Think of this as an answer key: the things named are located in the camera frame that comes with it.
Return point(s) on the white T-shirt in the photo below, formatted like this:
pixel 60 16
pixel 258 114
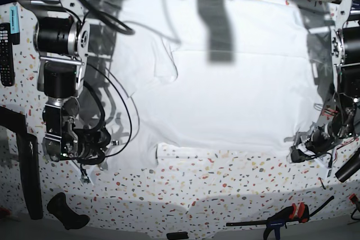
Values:
pixel 228 75

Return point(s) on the black bar clamp left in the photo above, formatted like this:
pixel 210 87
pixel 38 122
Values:
pixel 27 146

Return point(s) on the orange clip right edge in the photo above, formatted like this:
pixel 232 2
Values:
pixel 354 199

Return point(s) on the black TV remote control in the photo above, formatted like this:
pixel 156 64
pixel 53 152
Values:
pixel 7 63

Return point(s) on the black orange bar clamp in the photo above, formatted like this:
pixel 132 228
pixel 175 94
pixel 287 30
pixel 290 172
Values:
pixel 289 214

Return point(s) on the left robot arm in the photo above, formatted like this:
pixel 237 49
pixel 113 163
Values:
pixel 344 91

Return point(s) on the small black box bottom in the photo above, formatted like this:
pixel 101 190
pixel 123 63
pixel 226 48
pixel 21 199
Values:
pixel 177 236

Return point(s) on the teal highlighter marker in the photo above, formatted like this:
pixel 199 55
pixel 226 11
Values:
pixel 14 25

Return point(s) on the black cylinder right edge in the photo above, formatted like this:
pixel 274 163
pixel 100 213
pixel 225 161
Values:
pixel 349 168

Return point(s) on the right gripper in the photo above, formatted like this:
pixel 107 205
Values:
pixel 91 148

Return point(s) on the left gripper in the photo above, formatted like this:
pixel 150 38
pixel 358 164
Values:
pixel 319 147

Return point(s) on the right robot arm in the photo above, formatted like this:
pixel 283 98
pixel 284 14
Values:
pixel 61 37

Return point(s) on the black round object right edge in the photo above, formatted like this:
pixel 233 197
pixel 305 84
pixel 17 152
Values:
pixel 358 66

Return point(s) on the terrazzo pattern table cloth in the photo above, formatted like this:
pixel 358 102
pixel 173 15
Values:
pixel 186 192

